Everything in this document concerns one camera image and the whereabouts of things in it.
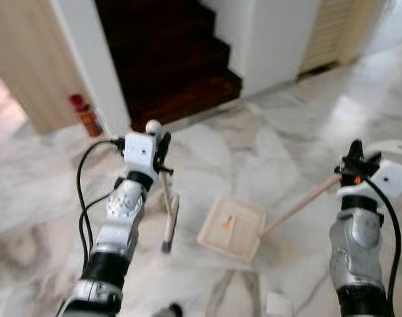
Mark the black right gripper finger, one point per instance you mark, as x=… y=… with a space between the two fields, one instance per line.
x=356 y=150

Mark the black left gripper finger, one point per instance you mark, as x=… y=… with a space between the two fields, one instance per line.
x=166 y=142

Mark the beige broom with purple bristles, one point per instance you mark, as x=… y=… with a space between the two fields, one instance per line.
x=171 y=221

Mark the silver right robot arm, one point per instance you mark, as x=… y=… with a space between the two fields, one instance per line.
x=356 y=247

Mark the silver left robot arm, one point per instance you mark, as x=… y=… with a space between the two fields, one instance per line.
x=118 y=224

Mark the dark wooden staircase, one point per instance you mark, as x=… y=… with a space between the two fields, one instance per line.
x=167 y=59

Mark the red spray can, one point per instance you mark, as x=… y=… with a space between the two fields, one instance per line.
x=86 y=117

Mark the orange debris piece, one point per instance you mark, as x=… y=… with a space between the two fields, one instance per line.
x=227 y=222

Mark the louvered wooden door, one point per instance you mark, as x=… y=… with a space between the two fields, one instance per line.
x=333 y=33

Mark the black robot foot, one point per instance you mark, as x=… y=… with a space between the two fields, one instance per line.
x=169 y=310

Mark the light wooden door panel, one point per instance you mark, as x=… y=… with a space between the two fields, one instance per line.
x=32 y=59

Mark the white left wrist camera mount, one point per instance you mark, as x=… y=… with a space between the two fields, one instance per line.
x=140 y=153

